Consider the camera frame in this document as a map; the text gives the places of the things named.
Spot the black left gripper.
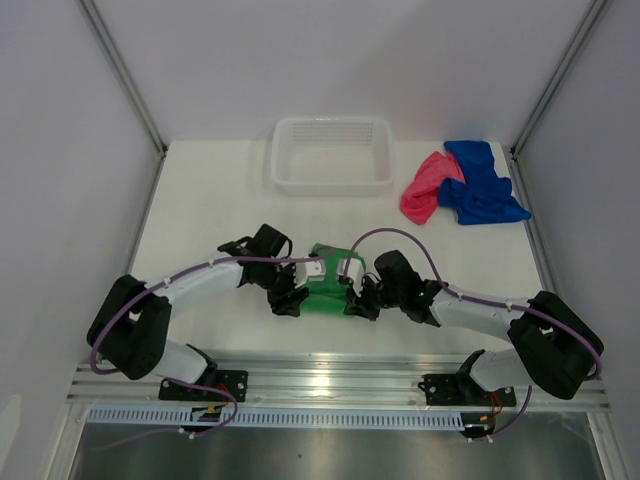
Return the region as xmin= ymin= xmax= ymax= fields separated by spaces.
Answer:
xmin=256 ymin=260 xmax=309 ymax=317

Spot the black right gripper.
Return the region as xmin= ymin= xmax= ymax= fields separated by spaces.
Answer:
xmin=345 ymin=274 xmax=404 ymax=323

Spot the green microfiber towel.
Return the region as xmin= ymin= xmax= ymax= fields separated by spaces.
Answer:
xmin=300 ymin=243 xmax=366 ymax=316

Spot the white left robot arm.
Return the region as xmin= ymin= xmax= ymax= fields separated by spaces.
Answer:
xmin=87 ymin=224 xmax=324 ymax=400

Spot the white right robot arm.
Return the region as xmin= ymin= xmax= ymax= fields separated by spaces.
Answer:
xmin=339 ymin=250 xmax=604 ymax=405

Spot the pink microfiber towel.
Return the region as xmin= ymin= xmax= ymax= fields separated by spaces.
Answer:
xmin=399 ymin=152 xmax=466 ymax=225

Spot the blue microfiber towel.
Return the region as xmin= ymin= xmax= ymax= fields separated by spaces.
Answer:
xmin=438 ymin=140 xmax=532 ymax=225

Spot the white plastic basket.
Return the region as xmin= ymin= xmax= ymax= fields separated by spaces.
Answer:
xmin=269 ymin=116 xmax=395 ymax=197

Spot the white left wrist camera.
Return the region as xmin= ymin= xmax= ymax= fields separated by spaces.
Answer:
xmin=294 ymin=257 xmax=327 ymax=287

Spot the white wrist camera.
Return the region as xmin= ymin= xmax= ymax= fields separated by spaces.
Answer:
xmin=294 ymin=257 xmax=327 ymax=287
xmin=337 ymin=256 xmax=366 ymax=287

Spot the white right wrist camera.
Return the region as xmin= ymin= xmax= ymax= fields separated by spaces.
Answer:
xmin=337 ymin=256 xmax=366 ymax=287

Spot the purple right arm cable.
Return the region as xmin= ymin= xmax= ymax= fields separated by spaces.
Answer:
xmin=344 ymin=227 xmax=604 ymax=446

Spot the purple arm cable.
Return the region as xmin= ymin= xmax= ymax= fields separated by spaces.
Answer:
xmin=88 ymin=252 xmax=334 ymax=451
xmin=344 ymin=227 xmax=604 ymax=446

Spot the aluminium front rail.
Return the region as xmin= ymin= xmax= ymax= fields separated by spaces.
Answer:
xmin=66 ymin=351 xmax=611 ymax=413

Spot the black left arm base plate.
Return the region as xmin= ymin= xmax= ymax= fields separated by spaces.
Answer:
xmin=158 ymin=370 xmax=249 ymax=403

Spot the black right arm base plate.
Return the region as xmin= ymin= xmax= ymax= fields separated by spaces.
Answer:
xmin=417 ymin=350 xmax=516 ymax=407

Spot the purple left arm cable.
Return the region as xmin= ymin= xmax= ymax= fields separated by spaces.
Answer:
xmin=88 ymin=252 xmax=334 ymax=451

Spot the white slotted cable duct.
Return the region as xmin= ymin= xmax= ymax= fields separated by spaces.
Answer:
xmin=87 ymin=405 xmax=465 ymax=431

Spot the aluminium frame post right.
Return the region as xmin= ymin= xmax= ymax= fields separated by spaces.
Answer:
xmin=509 ymin=0 xmax=614 ymax=160

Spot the aluminium frame post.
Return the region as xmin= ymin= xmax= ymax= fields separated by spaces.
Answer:
xmin=509 ymin=0 xmax=614 ymax=160
xmin=77 ymin=0 xmax=169 ymax=157

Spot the aluminium frame post left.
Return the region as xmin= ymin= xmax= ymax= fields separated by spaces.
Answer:
xmin=77 ymin=0 xmax=169 ymax=157

